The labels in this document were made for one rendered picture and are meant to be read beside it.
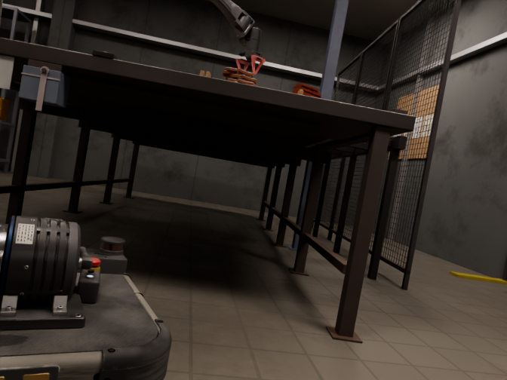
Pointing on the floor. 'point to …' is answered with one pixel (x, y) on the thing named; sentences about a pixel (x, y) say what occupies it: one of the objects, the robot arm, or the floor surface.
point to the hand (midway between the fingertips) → (247, 73)
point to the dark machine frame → (395, 144)
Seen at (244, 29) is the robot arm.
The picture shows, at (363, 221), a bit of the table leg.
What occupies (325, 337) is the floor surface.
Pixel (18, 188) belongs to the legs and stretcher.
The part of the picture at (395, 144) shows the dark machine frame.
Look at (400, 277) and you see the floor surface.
